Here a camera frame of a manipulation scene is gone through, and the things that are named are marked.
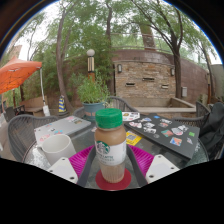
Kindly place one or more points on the white ceramic mug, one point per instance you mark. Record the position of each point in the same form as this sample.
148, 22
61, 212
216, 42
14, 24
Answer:
58, 148

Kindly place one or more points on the green plant in blue pot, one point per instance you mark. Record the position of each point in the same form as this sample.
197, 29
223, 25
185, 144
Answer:
92, 108

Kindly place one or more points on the orange patio umbrella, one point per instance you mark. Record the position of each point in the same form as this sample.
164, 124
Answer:
16, 75

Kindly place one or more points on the black jacket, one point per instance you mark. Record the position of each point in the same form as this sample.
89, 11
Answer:
215, 128

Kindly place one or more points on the grey wall utility box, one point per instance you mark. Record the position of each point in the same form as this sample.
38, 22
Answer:
184, 92

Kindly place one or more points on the slender leaning tree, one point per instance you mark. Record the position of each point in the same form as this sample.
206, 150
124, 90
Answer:
61, 73

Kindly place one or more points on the white sticker sheet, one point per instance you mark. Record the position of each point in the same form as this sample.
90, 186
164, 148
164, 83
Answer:
130, 116

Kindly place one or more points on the yellow sticker card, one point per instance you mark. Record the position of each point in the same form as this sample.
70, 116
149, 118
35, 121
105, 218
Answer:
133, 138

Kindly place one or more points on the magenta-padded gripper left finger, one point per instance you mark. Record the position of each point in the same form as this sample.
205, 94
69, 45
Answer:
63, 168

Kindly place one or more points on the globe-topped lamp post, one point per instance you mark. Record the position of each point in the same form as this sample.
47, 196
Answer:
91, 65

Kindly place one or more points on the flat round red coaster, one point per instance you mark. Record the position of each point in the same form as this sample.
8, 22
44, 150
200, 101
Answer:
113, 186

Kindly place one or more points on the silver laptop with stickers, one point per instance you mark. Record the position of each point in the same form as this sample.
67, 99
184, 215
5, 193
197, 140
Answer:
63, 126

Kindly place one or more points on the grey wicker patio chair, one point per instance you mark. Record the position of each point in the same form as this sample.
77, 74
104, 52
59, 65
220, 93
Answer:
201, 110
118, 101
20, 133

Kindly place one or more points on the dark-trunked branching tree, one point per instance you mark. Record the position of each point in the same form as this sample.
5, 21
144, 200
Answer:
177, 73

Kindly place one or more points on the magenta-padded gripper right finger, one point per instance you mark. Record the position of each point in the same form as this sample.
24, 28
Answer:
161, 168

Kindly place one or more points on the green-capped coffee drink bottle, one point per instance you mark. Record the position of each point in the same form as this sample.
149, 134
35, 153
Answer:
110, 150

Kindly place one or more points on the blue and yellow striped cone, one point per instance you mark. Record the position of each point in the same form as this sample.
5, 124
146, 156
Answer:
62, 105

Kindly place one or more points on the dark metal patio chair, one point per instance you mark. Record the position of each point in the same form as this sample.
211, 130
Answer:
13, 113

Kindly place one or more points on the wall lantern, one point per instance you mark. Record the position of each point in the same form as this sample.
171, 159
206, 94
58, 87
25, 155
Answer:
172, 72
119, 68

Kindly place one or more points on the black laptop with stickers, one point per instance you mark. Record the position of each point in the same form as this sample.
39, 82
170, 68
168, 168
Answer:
160, 140

